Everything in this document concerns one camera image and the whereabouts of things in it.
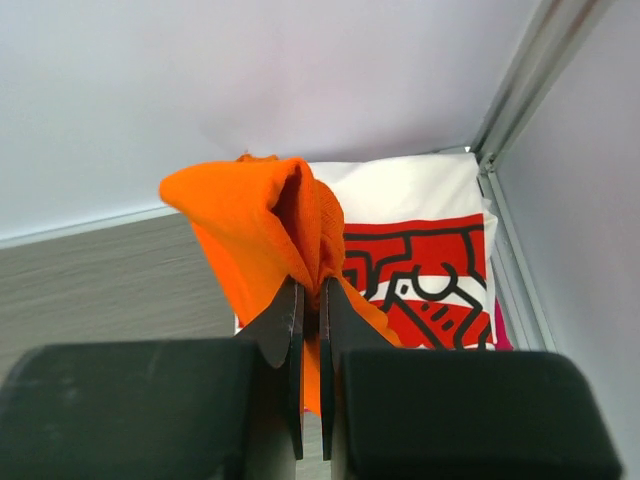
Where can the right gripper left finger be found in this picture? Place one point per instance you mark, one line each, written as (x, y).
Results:
(217, 408)

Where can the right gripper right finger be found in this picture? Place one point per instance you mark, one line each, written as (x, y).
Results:
(393, 413)

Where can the orange t-shirt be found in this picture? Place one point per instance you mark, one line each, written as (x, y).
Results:
(262, 220)

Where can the folded magenta t-shirt under stack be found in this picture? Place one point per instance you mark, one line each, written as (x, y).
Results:
(503, 343)

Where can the folded red white t-shirt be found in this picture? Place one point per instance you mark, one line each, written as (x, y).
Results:
(418, 236)

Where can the right aluminium corner post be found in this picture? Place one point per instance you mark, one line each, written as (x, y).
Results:
(553, 37)

